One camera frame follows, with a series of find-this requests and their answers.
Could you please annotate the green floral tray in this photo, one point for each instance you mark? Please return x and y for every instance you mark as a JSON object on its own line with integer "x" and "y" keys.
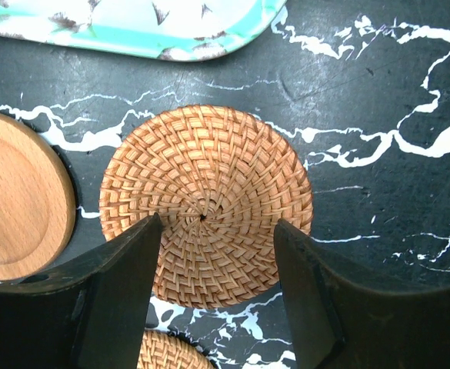
{"x": 180, "y": 31}

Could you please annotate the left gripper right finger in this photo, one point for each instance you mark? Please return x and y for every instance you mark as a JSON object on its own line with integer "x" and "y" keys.
{"x": 342, "y": 314}

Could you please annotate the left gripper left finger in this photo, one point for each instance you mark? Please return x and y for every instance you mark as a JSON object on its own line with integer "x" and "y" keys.
{"x": 89, "y": 312}

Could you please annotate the light wood coaster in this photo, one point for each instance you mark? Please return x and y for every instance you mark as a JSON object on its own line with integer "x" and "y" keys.
{"x": 37, "y": 201}

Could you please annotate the woven rattan coaster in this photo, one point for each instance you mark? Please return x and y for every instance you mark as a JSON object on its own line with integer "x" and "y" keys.
{"x": 220, "y": 180}
{"x": 162, "y": 351}

